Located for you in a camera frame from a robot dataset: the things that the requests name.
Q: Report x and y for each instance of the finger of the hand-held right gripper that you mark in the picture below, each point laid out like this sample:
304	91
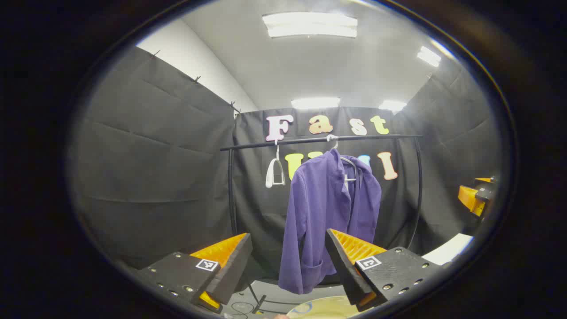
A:
470	198
483	180

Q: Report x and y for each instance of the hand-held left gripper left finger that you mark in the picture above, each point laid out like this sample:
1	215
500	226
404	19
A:
232	270

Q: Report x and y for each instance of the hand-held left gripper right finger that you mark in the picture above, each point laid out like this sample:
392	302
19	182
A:
343	266

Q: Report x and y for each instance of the round laundry hamper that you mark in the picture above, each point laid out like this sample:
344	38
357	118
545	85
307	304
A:
328	309

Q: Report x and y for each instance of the purple ribbed jacket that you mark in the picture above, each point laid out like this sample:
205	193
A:
319	208

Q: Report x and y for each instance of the white clothes hanger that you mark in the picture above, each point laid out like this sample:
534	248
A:
331	138
269	175

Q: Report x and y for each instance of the black clothes rack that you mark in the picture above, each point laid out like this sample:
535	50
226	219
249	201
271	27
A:
376	137

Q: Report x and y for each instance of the white board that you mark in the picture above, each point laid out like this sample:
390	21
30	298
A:
447	250

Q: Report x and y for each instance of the black backdrop cloth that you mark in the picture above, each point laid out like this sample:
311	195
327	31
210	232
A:
155	177

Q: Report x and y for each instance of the large ceiling light panel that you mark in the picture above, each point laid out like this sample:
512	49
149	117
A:
310	25

